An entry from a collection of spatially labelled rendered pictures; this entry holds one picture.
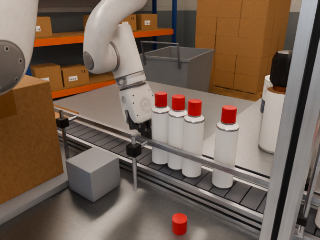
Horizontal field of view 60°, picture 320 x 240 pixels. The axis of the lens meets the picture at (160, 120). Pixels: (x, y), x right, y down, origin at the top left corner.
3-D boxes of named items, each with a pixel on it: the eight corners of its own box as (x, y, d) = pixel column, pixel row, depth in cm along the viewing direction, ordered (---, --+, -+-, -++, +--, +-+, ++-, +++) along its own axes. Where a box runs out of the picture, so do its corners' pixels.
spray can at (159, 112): (173, 160, 80) (175, 92, 73) (163, 167, 77) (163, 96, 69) (158, 155, 83) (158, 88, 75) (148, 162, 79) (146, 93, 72)
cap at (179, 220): (182, 237, 60) (183, 225, 59) (168, 231, 62) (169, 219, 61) (189, 227, 63) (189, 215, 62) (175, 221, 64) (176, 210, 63)
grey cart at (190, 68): (169, 102, 401) (170, 33, 364) (211, 110, 373) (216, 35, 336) (135, 124, 329) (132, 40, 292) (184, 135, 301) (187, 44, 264)
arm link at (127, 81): (128, 75, 71) (131, 86, 71) (149, 69, 77) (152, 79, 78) (107, 81, 76) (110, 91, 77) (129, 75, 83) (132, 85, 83)
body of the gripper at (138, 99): (128, 83, 71) (140, 125, 73) (152, 75, 79) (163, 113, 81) (109, 88, 76) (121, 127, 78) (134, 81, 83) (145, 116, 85)
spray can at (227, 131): (235, 182, 70) (245, 106, 62) (227, 193, 66) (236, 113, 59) (216, 175, 73) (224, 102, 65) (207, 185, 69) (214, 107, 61)
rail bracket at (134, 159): (153, 182, 79) (152, 129, 73) (135, 195, 74) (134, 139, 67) (144, 178, 81) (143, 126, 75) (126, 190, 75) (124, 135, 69)
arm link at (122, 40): (124, 75, 70) (149, 68, 77) (108, 23, 68) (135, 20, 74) (106, 81, 77) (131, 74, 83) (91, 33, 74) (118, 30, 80)
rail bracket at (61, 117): (84, 151, 96) (79, 106, 89) (66, 160, 90) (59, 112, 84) (78, 148, 97) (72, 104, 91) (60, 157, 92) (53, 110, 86)
